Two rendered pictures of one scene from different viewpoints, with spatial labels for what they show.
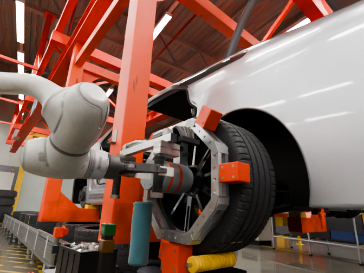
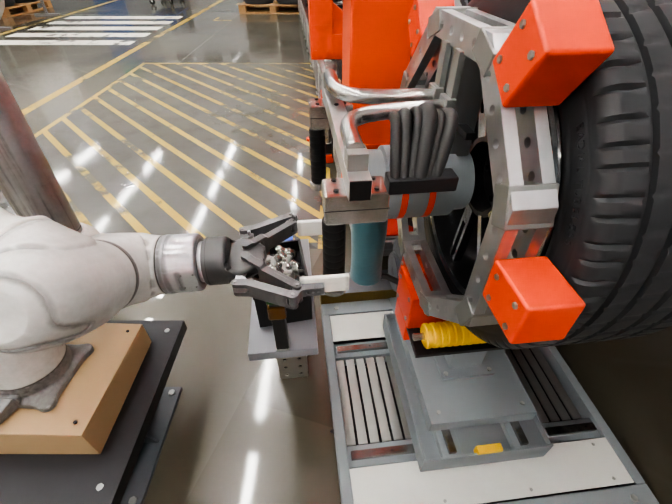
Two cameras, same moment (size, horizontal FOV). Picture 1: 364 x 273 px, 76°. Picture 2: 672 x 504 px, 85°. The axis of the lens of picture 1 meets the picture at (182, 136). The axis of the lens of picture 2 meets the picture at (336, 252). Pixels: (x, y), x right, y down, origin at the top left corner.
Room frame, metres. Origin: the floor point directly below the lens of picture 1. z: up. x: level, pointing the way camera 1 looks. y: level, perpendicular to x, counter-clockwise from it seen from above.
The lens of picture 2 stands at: (0.47, -0.16, 1.21)
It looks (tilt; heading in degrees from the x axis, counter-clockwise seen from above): 41 degrees down; 33
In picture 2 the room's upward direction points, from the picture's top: straight up
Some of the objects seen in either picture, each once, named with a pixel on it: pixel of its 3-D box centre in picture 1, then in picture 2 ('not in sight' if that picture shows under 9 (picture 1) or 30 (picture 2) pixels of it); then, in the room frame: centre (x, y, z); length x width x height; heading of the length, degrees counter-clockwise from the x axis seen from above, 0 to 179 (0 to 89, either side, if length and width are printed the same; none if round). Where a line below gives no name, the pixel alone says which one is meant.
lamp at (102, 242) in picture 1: (106, 245); (277, 307); (0.85, 0.23, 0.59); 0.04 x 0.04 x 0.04; 39
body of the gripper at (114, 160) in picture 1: (118, 167); (235, 259); (0.74, 0.20, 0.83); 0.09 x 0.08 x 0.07; 129
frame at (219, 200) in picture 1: (179, 179); (444, 179); (1.12, 0.00, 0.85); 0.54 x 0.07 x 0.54; 39
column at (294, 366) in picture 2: not in sight; (289, 330); (1.02, 0.38, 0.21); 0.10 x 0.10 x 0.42; 39
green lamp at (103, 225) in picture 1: (108, 229); not in sight; (0.85, 0.23, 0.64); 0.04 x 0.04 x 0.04; 39
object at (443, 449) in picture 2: not in sight; (454, 376); (1.21, -0.14, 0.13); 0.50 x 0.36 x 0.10; 39
